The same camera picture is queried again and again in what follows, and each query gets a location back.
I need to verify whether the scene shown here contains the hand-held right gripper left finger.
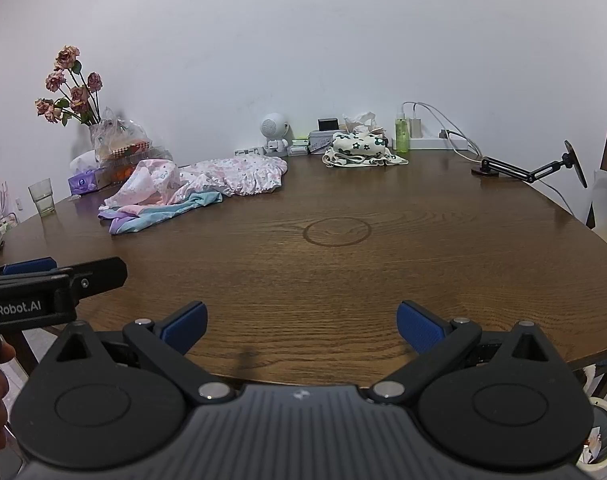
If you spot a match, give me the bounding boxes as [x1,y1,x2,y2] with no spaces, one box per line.
[58,301,234,406]

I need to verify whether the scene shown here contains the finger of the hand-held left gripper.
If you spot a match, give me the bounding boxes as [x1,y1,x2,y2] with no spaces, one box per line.
[64,257,128,307]
[0,257,58,280]

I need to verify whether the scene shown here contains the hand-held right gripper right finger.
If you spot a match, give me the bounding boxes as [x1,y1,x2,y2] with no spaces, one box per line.
[371,301,547,406]

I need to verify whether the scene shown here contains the pink floral garment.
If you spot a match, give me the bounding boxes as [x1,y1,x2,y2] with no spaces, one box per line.
[103,155,288,209]

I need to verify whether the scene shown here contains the wooden table leg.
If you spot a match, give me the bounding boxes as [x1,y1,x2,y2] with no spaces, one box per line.
[4,329,40,379]

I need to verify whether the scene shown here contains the clear glass cup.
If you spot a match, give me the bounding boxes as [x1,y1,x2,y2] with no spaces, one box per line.
[28,177,57,219]

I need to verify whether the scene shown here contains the pastel blue pink garment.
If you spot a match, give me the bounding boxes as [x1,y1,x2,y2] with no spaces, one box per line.
[98,191,224,236]

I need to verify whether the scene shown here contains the purple tissue box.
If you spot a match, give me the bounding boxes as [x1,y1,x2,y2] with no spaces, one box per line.
[66,168,112,197]

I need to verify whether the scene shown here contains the clear container of oranges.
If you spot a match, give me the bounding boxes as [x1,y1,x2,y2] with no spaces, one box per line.
[100,144,175,184]

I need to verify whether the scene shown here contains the white plastic pack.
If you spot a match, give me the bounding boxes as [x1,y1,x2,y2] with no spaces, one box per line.
[70,149,102,174]

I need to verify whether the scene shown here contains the clear plastic snack bag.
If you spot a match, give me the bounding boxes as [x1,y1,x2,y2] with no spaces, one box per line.
[92,106,150,162]

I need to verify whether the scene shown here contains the dried rose bouquet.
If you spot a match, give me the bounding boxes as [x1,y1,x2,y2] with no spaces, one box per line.
[34,45,105,128]

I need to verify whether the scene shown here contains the white power strip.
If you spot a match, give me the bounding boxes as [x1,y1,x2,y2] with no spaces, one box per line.
[407,136,473,151]

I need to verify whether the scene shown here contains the cream green floral cloth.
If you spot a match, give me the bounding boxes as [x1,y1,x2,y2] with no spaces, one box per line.
[322,131,409,167]

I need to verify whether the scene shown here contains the green spray bottle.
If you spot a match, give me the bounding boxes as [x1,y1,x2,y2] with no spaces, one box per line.
[394,104,411,154]

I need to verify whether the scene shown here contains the white waste bin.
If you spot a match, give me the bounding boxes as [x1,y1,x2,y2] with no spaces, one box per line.
[577,364,607,472]

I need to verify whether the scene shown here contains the grey tin box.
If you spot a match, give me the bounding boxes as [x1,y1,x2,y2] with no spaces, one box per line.
[308,129,340,154]

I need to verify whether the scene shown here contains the crumpled white tissue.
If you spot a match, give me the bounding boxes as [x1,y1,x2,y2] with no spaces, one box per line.
[342,111,385,136]

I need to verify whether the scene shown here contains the white robot speaker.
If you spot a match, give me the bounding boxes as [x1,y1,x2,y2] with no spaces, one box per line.
[260,112,290,156]

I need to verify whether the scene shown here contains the white plug cable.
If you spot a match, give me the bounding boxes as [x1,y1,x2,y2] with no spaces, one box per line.
[439,129,577,219]

